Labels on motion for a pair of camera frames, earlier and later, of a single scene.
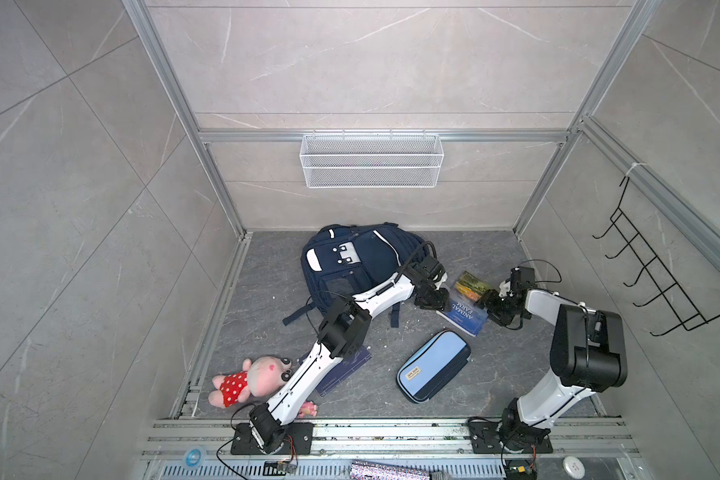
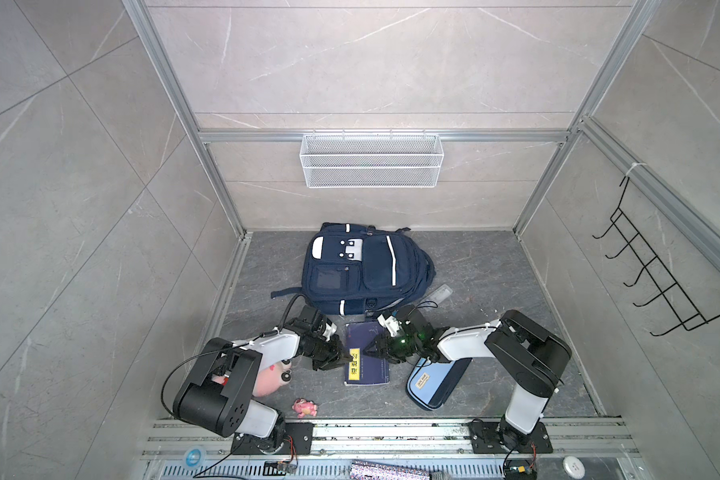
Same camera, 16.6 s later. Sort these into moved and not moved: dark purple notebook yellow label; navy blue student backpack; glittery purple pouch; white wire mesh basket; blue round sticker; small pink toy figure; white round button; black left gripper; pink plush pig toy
Moved: navy blue student backpack; black left gripper; dark purple notebook yellow label
Not moved: blue round sticker; glittery purple pouch; white round button; pink plush pig toy; small pink toy figure; white wire mesh basket
